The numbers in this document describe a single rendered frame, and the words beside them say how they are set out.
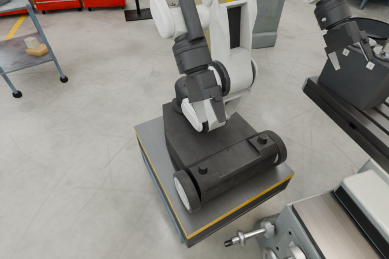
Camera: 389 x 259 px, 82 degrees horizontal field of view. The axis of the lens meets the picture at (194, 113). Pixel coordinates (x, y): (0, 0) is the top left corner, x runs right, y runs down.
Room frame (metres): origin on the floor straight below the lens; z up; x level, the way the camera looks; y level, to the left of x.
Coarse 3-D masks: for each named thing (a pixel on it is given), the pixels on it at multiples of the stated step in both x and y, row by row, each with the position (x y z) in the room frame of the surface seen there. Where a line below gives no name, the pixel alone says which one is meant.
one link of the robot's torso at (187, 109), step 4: (184, 100) 0.91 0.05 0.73; (188, 100) 0.91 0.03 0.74; (204, 100) 0.95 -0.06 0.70; (184, 104) 0.90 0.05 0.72; (188, 104) 0.88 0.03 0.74; (184, 108) 0.89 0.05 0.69; (188, 108) 0.86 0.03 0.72; (192, 108) 0.85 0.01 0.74; (184, 112) 0.89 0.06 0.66; (188, 112) 0.85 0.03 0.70; (192, 112) 0.83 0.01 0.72; (188, 116) 0.85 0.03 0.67; (192, 116) 0.81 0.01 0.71; (196, 116) 0.80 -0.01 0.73; (192, 120) 0.81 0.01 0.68; (196, 120) 0.78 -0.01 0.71; (192, 124) 0.81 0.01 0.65; (196, 124) 0.78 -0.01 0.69; (200, 124) 0.76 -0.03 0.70; (196, 128) 0.78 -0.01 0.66; (200, 128) 0.76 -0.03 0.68
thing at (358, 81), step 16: (352, 48) 0.75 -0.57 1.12; (352, 64) 0.72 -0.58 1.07; (368, 64) 0.68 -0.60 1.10; (384, 64) 0.64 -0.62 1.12; (320, 80) 0.80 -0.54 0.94; (336, 80) 0.74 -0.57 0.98; (352, 80) 0.69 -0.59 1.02; (368, 80) 0.65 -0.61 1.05; (384, 80) 0.62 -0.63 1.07; (352, 96) 0.67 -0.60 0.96; (368, 96) 0.62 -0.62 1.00; (384, 96) 0.65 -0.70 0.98
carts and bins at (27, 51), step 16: (0, 0) 2.10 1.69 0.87; (16, 0) 2.23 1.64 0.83; (32, 16) 2.08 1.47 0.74; (368, 32) 2.26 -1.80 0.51; (384, 32) 2.16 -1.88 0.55; (0, 48) 2.30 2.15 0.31; (16, 48) 2.30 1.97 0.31; (32, 48) 2.20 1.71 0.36; (48, 48) 2.08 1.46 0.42; (0, 64) 1.97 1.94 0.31; (16, 64) 1.97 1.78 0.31; (32, 64) 1.97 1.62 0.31; (64, 80) 2.09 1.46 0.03; (16, 96) 1.81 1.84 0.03
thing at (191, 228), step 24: (144, 144) 0.88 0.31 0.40; (168, 168) 0.71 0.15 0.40; (288, 168) 0.71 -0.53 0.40; (168, 192) 0.57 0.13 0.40; (240, 192) 0.57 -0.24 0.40; (264, 192) 0.58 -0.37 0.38; (192, 216) 0.44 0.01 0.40; (216, 216) 0.44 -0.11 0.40; (240, 216) 0.52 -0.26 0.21; (192, 240) 0.37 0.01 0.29
